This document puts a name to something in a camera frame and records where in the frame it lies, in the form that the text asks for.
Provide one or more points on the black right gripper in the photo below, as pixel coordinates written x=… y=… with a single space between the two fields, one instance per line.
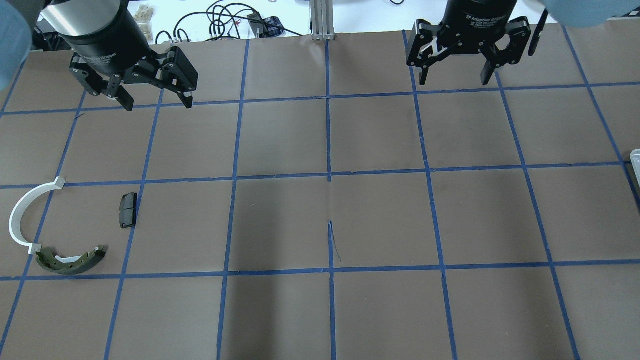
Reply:
x=475 y=19

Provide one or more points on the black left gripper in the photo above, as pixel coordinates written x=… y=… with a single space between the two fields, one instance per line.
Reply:
x=107 y=44

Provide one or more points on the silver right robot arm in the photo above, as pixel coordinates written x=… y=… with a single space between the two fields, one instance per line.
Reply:
x=570 y=13

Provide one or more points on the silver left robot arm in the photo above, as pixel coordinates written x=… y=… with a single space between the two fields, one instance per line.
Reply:
x=67 y=17

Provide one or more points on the clear plastic tray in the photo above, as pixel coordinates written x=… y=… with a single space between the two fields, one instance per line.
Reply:
x=635 y=163

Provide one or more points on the bag of wooden pieces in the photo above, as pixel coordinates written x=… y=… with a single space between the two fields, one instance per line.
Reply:
x=143 y=16

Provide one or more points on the black brake pad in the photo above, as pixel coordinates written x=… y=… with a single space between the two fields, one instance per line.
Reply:
x=128 y=211

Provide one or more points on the black power adapter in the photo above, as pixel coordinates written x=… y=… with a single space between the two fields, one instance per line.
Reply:
x=269 y=27

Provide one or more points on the olive green brake shoe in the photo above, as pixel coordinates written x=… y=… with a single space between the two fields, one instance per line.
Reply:
x=69 y=266

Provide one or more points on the aluminium frame post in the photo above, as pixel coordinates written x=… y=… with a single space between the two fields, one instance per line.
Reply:
x=322 y=20

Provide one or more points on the white curved plastic bracket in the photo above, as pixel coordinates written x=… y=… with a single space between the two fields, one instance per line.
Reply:
x=18 y=211

